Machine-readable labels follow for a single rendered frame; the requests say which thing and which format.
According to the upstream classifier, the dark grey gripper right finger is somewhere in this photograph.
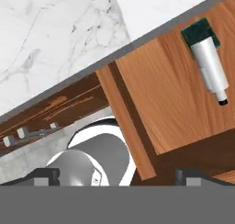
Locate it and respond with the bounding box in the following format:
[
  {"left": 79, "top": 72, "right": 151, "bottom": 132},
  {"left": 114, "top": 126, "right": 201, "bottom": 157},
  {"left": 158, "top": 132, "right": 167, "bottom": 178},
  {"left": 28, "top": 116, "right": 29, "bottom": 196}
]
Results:
[{"left": 174, "top": 167, "right": 235, "bottom": 187}]

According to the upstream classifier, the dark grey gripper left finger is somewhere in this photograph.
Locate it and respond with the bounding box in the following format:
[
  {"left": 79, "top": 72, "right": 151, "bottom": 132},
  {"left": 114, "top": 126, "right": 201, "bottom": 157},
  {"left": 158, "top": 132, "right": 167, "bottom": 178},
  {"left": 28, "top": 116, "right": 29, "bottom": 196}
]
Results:
[{"left": 0, "top": 167, "right": 61, "bottom": 187}]

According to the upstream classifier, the white and grey round object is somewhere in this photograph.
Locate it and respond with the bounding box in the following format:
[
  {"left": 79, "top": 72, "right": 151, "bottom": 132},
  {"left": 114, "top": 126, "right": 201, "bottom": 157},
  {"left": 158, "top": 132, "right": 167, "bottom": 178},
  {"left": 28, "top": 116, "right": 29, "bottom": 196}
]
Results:
[{"left": 45, "top": 117, "right": 138, "bottom": 187}]

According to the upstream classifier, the dark wooden cupboard door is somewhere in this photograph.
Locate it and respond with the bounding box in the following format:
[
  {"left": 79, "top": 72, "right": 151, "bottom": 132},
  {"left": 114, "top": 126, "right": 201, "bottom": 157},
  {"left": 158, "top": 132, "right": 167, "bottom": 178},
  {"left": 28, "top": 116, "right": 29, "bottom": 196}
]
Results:
[{"left": 0, "top": 73, "right": 110, "bottom": 157}]

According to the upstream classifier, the light wooden cupboard door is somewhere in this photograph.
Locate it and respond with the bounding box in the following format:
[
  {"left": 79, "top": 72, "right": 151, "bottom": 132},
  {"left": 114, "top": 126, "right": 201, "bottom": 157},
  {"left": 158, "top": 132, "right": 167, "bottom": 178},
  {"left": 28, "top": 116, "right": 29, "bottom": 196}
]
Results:
[{"left": 95, "top": 64, "right": 158, "bottom": 182}]

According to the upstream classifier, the grey bar handle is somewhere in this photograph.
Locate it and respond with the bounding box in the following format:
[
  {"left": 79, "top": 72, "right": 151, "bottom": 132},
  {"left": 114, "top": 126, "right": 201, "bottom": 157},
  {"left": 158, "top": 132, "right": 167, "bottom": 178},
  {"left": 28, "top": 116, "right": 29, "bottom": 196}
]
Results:
[
  {"left": 16, "top": 121, "right": 61, "bottom": 140},
  {"left": 2, "top": 135, "right": 17, "bottom": 148}
]

